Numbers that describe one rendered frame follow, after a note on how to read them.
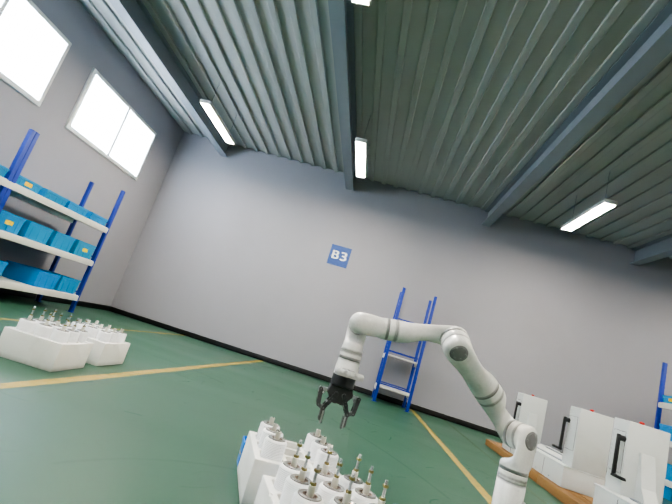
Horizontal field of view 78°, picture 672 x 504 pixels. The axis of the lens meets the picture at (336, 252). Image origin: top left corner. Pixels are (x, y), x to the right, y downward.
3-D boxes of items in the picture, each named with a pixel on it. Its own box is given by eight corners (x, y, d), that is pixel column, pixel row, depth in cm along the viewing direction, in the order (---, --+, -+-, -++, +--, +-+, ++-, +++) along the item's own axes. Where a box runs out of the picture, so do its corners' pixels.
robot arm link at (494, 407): (482, 375, 143) (504, 381, 134) (518, 429, 149) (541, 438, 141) (466, 395, 139) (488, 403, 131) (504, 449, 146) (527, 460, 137)
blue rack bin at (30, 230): (-13, 226, 497) (-5, 210, 501) (13, 235, 533) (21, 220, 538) (23, 237, 490) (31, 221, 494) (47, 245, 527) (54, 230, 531)
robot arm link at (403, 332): (390, 309, 137) (391, 322, 129) (470, 325, 136) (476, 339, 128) (384, 333, 140) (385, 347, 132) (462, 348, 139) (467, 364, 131)
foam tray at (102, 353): (122, 364, 354) (130, 343, 358) (96, 366, 316) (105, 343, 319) (80, 350, 357) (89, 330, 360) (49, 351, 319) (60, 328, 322)
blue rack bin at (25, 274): (-1, 275, 527) (6, 259, 531) (23, 280, 563) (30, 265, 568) (32, 286, 520) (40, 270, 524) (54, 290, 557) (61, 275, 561)
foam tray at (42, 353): (83, 367, 299) (93, 343, 303) (50, 372, 261) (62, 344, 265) (32, 351, 299) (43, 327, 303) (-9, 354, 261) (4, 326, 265)
